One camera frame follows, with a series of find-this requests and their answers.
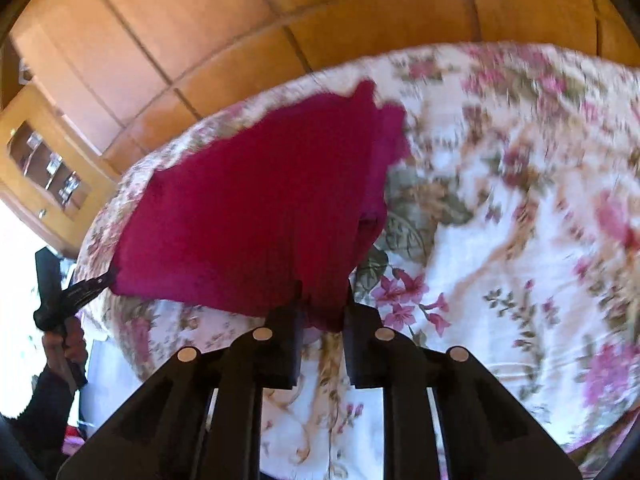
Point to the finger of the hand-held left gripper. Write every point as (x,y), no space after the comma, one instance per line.
(92,285)

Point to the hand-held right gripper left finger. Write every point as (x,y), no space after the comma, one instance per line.
(285,340)

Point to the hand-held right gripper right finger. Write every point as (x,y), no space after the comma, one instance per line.
(357,345)

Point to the maroon knit garment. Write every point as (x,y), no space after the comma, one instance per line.
(250,210)

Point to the person's left forearm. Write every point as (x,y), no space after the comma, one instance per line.
(35,425)

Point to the person's left hand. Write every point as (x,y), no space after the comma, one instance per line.
(67,347)

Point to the wooden glass door cabinet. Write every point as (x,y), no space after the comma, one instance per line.
(50,160)

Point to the floral bedspread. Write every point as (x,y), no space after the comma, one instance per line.
(500,210)

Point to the wooden wardrobe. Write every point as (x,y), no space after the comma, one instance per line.
(300,10)

